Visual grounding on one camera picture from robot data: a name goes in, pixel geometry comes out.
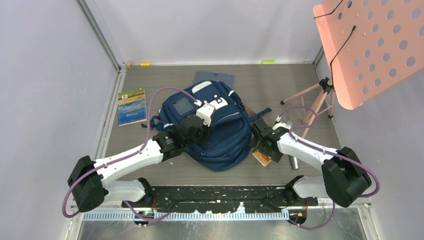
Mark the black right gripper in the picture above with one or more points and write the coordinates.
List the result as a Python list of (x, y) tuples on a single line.
[(275, 156)]

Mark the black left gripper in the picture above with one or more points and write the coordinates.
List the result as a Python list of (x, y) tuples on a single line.
[(207, 132)]

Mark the orange spiral notepad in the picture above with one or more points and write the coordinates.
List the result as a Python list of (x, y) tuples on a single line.
[(263, 159)]

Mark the navy blue backpack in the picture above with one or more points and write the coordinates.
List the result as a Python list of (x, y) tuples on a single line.
[(229, 141)]

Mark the dark Three Days book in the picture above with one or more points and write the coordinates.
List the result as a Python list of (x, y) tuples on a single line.
[(249, 111)]

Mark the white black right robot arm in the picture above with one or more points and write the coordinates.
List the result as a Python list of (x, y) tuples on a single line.
[(342, 179)]

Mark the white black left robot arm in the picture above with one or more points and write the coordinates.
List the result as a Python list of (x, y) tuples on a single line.
[(93, 182)]

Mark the silver metal cylinder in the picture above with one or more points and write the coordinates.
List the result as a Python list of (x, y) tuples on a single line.
[(294, 163)]

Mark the dark blue notebook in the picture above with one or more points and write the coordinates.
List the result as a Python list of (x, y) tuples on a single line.
[(228, 79)]

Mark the blue green landscape book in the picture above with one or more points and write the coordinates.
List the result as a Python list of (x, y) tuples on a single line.
[(131, 106)]

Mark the green tape piece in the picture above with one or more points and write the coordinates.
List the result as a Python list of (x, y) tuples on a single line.
[(268, 62)]

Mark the yellow tape piece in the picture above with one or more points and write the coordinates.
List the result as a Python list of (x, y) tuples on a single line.
[(145, 64)]

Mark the small wooden cube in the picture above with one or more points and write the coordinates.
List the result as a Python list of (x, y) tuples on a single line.
[(129, 64)]

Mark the pink perforated stand board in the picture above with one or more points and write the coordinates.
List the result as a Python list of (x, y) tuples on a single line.
[(370, 45)]

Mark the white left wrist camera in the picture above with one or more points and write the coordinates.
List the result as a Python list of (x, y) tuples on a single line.
[(204, 112)]

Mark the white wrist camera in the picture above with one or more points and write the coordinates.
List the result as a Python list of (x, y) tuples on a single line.
[(204, 112), (283, 125)]

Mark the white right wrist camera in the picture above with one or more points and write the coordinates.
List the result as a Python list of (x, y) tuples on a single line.
[(283, 125)]

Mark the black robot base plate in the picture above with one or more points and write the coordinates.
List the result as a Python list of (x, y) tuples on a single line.
[(221, 199)]

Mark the aluminium frame rail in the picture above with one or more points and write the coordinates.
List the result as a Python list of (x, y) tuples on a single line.
[(93, 24)]

